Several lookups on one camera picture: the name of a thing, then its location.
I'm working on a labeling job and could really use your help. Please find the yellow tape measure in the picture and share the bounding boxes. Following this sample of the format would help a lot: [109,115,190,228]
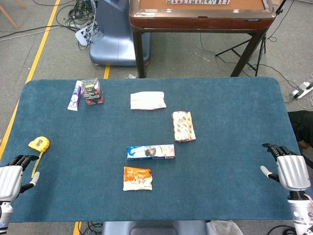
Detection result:
[28,136,51,179]

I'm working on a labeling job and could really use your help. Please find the cream red-print snack wrapper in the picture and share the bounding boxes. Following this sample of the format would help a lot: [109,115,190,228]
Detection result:
[172,111,197,142]

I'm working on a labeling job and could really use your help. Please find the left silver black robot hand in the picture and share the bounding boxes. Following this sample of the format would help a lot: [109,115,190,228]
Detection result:
[0,154,40,202]

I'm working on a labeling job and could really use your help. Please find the clear plastic bag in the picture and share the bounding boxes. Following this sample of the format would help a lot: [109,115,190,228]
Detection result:
[206,220,244,235]

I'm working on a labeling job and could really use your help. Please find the black tripod stand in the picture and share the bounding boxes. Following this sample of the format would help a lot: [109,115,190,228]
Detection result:
[215,0,287,77]

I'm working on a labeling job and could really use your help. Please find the white chair wooden legs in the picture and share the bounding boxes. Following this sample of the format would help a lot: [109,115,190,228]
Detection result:
[0,0,27,30]

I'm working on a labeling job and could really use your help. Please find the white and pink snack packet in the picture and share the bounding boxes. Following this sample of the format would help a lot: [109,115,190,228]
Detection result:
[130,91,167,110]

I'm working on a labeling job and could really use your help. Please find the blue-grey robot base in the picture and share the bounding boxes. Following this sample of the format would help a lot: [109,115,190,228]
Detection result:
[89,0,152,66]

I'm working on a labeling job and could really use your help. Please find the blue cookie box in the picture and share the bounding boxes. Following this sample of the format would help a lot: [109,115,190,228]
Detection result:
[126,144,176,161]

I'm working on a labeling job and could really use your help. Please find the white power strip with plugs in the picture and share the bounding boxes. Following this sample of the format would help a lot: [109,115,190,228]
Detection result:
[75,24,98,47]

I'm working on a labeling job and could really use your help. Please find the purple white small box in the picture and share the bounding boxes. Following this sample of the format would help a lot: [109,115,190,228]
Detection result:
[67,80,83,112]

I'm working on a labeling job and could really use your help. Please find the grey robot chassis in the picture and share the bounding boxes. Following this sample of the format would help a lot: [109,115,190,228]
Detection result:
[101,221,208,235]

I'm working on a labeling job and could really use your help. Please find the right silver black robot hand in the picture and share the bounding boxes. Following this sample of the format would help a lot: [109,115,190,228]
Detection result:
[260,143,312,192]

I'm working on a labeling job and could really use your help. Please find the black floor cable bundle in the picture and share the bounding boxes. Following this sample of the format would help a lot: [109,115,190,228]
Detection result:
[56,0,98,51]

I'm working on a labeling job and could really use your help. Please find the orange white snack bag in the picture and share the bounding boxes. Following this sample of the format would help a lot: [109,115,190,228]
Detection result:
[122,166,154,191]

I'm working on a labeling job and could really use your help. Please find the clear box black red contents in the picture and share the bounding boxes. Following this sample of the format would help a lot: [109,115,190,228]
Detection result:
[81,78,105,106]

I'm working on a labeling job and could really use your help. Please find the face-up mahjong tile row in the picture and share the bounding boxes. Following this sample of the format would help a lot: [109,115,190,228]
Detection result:
[167,0,230,5]

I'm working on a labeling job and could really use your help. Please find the brown mahjong table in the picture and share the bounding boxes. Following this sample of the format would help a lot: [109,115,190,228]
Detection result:
[129,0,275,78]

